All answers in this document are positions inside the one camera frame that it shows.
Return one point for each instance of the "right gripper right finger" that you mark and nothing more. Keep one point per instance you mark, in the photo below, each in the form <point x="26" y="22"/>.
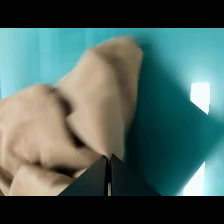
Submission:
<point x="128" y="183"/>

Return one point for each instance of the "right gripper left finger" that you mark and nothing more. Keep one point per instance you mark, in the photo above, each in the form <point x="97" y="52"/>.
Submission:
<point x="91" y="181"/>

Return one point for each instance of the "brown T-shirt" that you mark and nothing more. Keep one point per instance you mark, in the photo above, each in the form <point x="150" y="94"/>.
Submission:
<point x="96" y="100"/>

